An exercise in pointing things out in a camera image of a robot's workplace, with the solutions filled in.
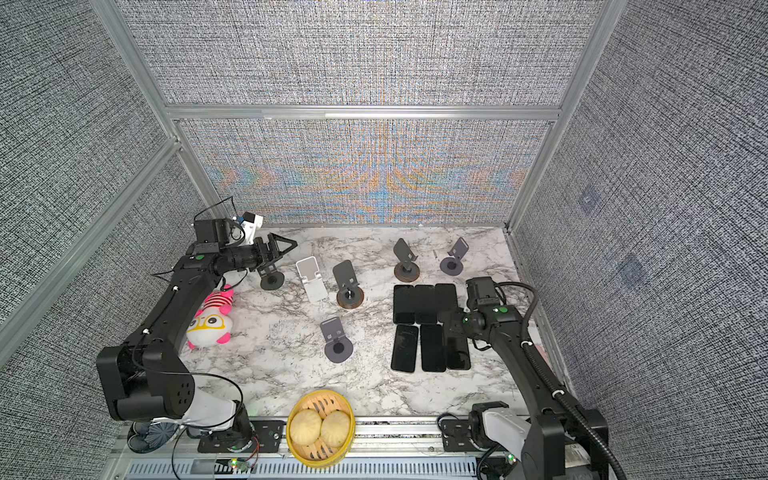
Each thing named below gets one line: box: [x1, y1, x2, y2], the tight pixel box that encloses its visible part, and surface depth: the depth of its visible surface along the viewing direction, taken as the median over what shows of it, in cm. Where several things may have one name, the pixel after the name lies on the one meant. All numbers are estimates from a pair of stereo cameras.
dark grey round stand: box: [257, 263, 285, 290], surface depth 105 cm
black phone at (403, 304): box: [393, 285, 415, 324], surface depth 100 cm
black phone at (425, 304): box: [415, 284, 437, 324], surface depth 102 cm
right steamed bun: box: [320, 410, 351, 448], surface depth 71 cm
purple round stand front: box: [320, 317, 353, 363], surface depth 88 cm
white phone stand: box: [296, 256, 328, 303], surface depth 102 cm
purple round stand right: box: [440, 237, 469, 276], surface depth 108 cm
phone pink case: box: [390, 324, 419, 373], surface depth 88 cm
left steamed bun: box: [290, 408, 322, 446], surface depth 71 cm
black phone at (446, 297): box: [435, 283, 458, 312], surface depth 102 cm
